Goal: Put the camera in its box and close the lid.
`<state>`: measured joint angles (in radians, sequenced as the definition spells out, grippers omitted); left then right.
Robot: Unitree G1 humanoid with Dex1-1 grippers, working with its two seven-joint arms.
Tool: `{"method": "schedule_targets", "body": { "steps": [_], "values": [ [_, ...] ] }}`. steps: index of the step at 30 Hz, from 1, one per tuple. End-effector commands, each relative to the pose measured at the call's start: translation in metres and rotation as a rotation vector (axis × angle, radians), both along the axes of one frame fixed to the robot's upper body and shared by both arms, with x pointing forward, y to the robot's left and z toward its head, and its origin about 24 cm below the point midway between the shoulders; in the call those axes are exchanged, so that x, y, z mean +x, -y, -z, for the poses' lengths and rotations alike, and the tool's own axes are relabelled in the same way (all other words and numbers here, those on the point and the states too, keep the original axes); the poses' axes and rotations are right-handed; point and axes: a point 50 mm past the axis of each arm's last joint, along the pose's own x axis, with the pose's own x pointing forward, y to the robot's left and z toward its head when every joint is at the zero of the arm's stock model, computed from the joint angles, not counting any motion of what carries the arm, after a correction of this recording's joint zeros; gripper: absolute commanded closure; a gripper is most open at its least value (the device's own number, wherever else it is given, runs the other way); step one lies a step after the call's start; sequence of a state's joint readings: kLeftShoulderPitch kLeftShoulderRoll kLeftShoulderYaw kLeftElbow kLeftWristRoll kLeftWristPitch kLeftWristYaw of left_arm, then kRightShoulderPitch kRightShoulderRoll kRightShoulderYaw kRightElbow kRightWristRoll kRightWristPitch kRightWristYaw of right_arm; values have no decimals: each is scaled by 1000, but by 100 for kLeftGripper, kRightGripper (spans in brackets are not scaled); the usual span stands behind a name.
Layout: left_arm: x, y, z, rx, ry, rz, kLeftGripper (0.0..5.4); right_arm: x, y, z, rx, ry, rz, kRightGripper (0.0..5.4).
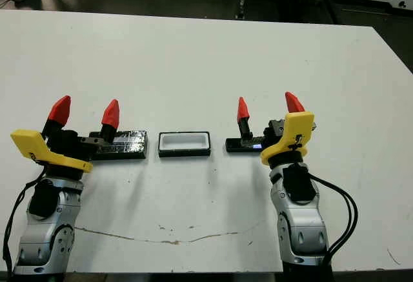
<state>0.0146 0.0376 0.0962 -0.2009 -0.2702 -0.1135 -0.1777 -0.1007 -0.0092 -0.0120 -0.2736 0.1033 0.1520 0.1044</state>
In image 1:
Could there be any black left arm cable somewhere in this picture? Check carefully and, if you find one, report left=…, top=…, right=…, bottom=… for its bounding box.
left=1, top=180, right=45, bottom=278

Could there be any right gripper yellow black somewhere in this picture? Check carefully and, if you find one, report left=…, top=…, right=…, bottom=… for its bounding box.
left=236, top=91, right=317, bottom=168

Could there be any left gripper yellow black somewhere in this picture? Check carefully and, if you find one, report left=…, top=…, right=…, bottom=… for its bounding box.
left=10, top=95, right=121, bottom=179

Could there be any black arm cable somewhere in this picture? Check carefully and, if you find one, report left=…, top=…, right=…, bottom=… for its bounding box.
left=1, top=180, right=45, bottom=278
left=306, top=172, right=359, bottom=267

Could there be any black box base white liner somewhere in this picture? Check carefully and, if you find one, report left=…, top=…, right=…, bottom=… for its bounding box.
left=157, top=131, right=212, bottom=158

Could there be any black camera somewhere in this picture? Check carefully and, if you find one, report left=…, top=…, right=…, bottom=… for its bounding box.
left=225, top=137, right=264, bottom=153

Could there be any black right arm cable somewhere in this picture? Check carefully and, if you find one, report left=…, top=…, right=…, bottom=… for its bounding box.
left=306, top=172, right=359, bottom=267

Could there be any glossy black box lid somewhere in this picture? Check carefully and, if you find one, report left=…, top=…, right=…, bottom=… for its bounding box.
left=88, top=129, right=151, bottom=161

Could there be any grey hanging humanoid robot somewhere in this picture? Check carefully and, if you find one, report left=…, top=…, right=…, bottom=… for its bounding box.
left=236, top=0, right=250, bottom=20

